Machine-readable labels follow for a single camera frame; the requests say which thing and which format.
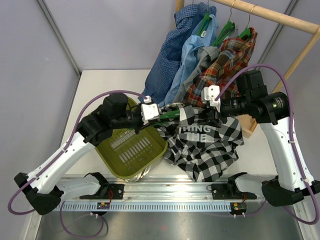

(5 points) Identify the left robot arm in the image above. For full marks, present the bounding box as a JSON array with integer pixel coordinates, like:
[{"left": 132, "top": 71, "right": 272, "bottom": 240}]
[{"left": 7, "top": 90, "right": 161, "bottom": 216}]

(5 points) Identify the olive green plastic basket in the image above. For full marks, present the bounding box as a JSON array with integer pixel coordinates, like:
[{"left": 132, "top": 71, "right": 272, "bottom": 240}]
[{"left": 95, "top": 93, "right": 168, "bottom": 182}]

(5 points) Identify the grey shirt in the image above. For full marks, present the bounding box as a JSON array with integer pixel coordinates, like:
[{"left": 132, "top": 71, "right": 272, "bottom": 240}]
[{"left": 173, "top": 46, "right": 221, "bottom": 103}]

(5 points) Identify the green hanger of plaid shirt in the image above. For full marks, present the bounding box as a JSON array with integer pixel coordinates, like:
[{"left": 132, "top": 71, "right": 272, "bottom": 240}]
[{"left": 237, "top": 4, "right": 257, "bottom": 41}]

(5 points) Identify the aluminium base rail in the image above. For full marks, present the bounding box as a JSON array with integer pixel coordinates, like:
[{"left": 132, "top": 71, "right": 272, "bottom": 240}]
[{"left": 57, "top": 174, "right": 281, "bottom": 202}]

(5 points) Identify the wooden clothes rack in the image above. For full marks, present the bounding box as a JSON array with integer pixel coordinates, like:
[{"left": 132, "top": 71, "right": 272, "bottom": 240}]
[{"left": 174, "top": 0, "right": 320, "bottom": 139}]

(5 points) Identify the green hanger with metal hook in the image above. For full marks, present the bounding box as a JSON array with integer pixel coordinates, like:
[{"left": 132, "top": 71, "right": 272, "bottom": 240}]
[{"left": 150, "top": 102, "right": 185, "bottom": 126}]

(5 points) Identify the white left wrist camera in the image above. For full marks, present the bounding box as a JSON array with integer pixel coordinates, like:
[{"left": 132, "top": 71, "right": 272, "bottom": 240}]
[{"left": 140, "top": 95, "right": 160, "bottom": 126}]

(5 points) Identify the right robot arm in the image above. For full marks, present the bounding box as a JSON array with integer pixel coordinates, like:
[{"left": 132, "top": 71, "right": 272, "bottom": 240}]
[{"left": 201, "top": 70, "right": 320, "bottom": 207}]

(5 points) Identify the light blue shirt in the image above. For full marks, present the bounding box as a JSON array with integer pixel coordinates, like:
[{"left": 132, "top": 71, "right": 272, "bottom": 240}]
[{"left": 159, "top": 14, "right": 219, "bottom": 106}]

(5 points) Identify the green hanger of grey shirt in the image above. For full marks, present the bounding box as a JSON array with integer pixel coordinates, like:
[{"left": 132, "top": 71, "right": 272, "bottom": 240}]
[{"left": 212, "top": 0, "right": 236, "bottom": 47}]

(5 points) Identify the dark blue checkered shirt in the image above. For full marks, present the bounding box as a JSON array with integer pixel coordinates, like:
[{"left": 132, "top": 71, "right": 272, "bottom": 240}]
[{"left": 142, "top": 2, "right": 217, "bottom": 104}]

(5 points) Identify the black white checkered shirt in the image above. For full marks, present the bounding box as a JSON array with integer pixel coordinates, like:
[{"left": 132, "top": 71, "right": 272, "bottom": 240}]
[{"left": 155, "top": 104, "right": 244, "bottom": 182}]

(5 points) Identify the red plaid shirt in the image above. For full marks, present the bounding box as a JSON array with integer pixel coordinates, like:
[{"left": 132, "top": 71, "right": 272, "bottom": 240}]
[{"left": 180, "top": 27, "right": 258, "bottom": 107}]

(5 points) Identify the white slotted cable duct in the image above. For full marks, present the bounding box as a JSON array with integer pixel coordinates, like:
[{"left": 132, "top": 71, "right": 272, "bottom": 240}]
[{"left": 55, "top": 201, "right": 231, "bottom": 212}]

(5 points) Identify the green hanger of blue shirt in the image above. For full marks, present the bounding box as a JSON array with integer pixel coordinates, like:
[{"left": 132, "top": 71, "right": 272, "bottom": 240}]
[{"left": 197, "top": 0, "right": 210, "bottom": 37}]

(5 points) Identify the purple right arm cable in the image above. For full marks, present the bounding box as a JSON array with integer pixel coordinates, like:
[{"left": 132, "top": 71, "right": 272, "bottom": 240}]
[{"left": 207, "top": 63, "right": 320, "bottom": 225}]

